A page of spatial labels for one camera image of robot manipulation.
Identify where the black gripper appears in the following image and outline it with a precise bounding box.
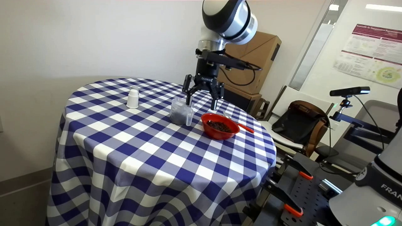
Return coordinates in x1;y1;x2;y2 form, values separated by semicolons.
182;60;223;110

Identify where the clear glass measuring cup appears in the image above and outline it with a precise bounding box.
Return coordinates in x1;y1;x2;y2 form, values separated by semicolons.
169;98;193;127

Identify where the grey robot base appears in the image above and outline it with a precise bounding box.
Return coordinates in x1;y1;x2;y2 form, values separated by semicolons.
329;130;402;226

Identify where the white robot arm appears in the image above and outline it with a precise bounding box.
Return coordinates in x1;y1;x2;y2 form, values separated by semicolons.
182;0;260;108

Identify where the red plastic bowl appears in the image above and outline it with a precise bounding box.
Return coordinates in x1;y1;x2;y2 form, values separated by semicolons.
201;113;240;140

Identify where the small white bottle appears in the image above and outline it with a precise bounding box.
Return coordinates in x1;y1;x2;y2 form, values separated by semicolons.
126;89;139;109

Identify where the large cardboard box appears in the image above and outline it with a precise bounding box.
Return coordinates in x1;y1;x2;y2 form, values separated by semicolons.
218;31;281;95

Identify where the blue white checkered tablecloth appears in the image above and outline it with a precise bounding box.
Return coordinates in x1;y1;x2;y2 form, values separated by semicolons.
46;78;276;226

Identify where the black brown bag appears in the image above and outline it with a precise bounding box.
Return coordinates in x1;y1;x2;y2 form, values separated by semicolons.
272;100;329;156

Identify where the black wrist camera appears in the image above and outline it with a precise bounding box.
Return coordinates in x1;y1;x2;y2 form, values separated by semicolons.
196;49;260;70

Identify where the orange handled clamp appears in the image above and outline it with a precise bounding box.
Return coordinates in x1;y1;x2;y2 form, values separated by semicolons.
267;179;304;218

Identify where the black camera on stand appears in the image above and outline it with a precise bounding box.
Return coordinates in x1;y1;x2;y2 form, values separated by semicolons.
329;86;370;97

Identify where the wall poster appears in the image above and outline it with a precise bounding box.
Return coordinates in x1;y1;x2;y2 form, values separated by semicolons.
332;24;402;88

